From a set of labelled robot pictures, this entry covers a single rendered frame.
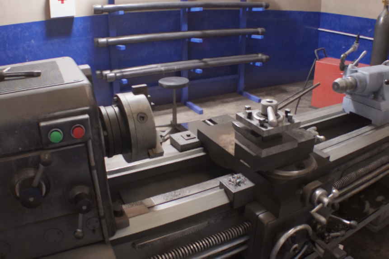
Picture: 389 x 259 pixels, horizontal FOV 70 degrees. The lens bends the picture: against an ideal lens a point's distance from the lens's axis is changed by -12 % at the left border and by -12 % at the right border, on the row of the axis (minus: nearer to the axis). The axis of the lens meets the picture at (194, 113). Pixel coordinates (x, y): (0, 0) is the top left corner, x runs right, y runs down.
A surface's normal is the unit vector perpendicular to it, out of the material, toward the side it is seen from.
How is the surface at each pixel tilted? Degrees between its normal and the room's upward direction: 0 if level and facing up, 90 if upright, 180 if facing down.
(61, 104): 45
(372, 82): 86
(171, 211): 36
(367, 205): 0
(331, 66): 90
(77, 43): 90
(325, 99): 90
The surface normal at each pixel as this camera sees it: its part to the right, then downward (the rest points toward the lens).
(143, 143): 0.47, 0.40
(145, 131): 0.46, 0.11
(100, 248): 0.00, -0.93
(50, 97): 0.33, -0.44
